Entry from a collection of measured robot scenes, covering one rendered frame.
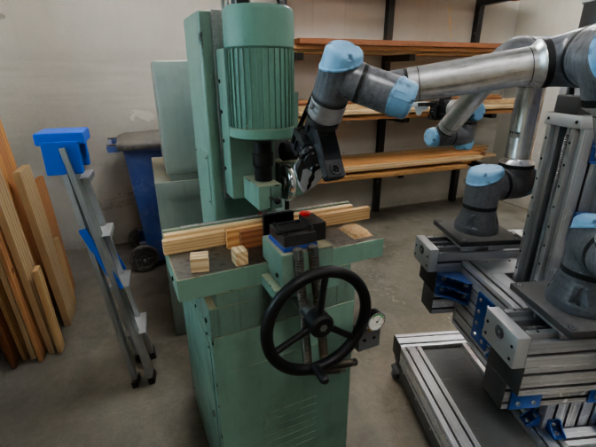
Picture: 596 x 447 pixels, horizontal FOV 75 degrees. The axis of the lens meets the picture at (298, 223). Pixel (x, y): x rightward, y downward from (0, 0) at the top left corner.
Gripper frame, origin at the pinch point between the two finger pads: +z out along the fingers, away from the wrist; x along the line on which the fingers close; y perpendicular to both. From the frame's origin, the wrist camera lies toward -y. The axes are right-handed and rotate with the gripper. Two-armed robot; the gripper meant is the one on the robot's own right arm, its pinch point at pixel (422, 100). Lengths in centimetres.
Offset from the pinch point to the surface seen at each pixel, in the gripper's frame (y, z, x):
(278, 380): 60, -71, -104
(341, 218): 23, -53, -70
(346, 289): 38, -69, -78
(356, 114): 23, 128, 32
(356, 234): 23, -65, -72
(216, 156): -2, -37, -103
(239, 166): 0, -46, -99
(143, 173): 31, 117, -136
